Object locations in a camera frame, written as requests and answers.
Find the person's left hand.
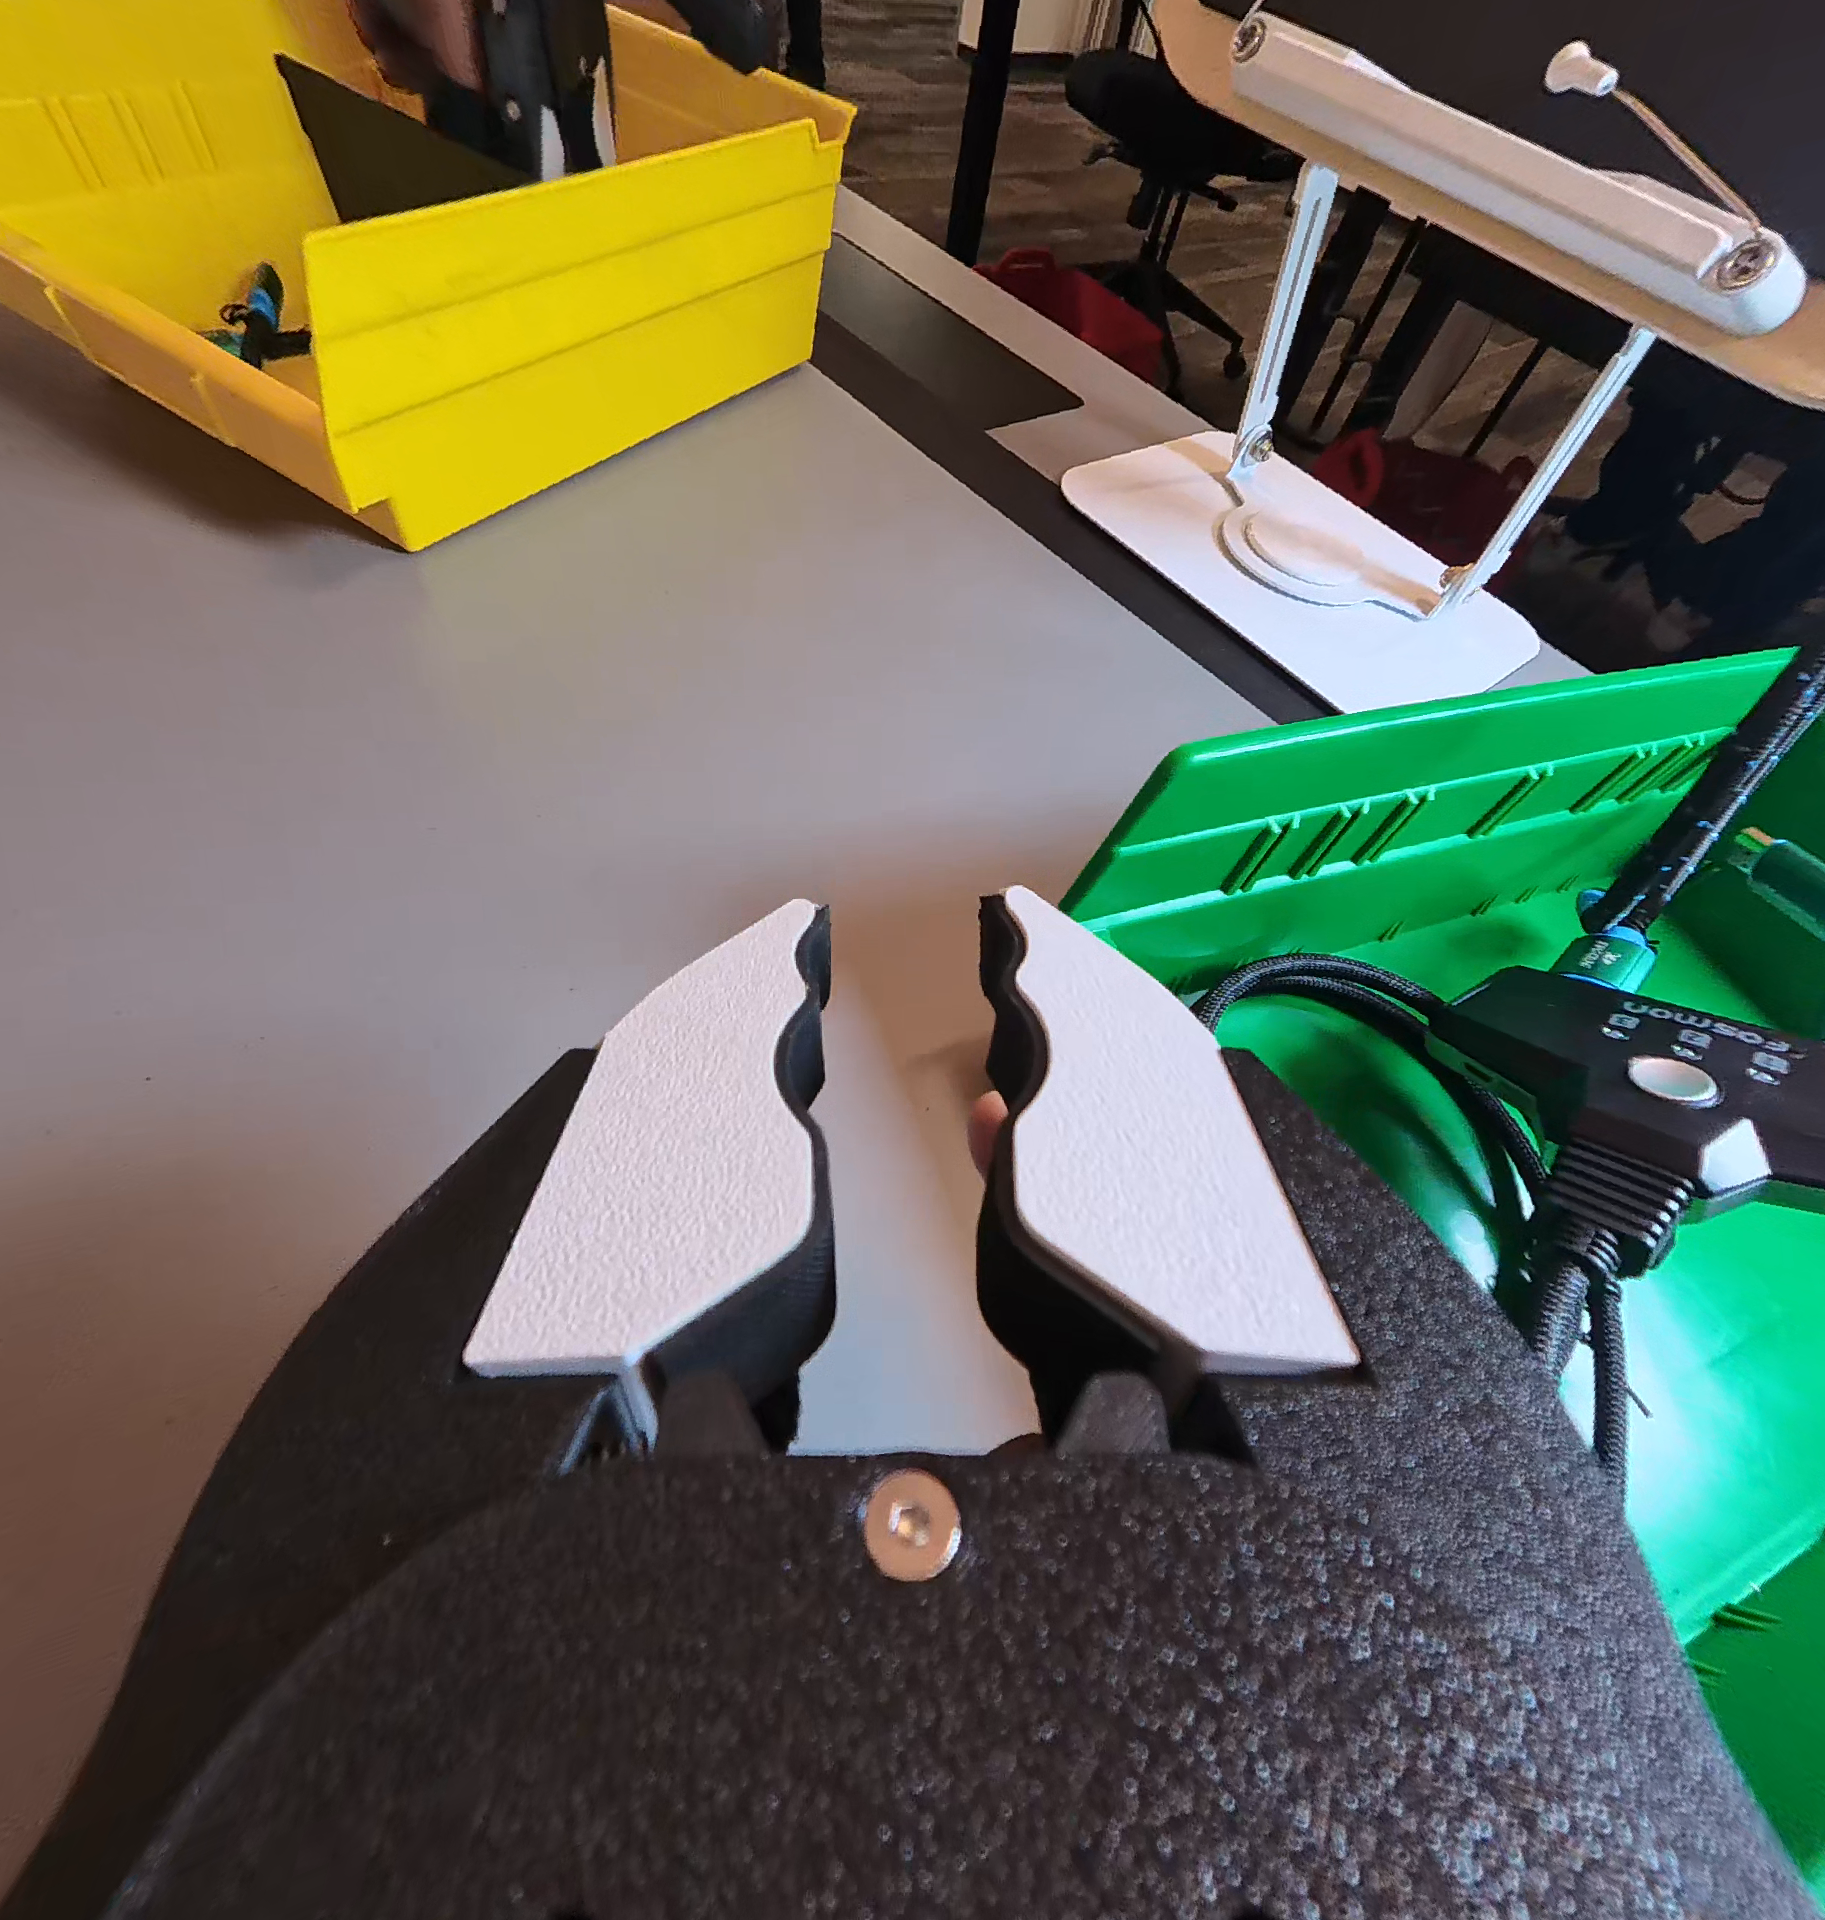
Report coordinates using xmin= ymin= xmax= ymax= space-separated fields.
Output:
xmin=352 ymin=0 xmax=478 ymax=97

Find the black office chair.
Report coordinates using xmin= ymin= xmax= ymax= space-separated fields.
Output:
xmin=1069 ymin=47 xmax=1291 ymax=320

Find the white tipped pin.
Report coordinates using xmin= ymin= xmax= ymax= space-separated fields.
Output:
xmin=1545 ymin=40 xmax=1772 ymax=241

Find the black HDMI switch box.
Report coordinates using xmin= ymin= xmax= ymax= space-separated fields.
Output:
xmin=1445 ymin=969 xmax=1825 ymax=1217

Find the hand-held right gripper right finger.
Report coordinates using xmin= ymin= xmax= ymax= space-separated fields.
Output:
xmin=979 ymin=887 xmax=1363 ymax=1397

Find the yellow plastic bin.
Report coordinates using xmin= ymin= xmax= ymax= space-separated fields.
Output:
xmin=0 ymin=0 xmax=857 ymax=554

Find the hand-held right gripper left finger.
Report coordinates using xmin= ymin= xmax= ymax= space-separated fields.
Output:
xmin=467 ymin=901 xmax=837 ymax=1397

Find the green plastic bin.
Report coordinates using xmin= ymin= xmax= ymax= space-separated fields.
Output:
xmin=1063 ymin=646 xmax=1825 ymax=1920

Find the red chair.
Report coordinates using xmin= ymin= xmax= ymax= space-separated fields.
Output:
xmin=988 ymin=250 xmax=1168 ymax=386

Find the black bin divider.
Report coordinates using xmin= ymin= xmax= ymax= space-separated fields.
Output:
xmin=276 ymin=55 xmax=530 ymax=221

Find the black braided cable silver plug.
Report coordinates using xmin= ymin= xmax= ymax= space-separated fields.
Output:
xmin=1197 ymin=954 xmax=1760 ymax=1479

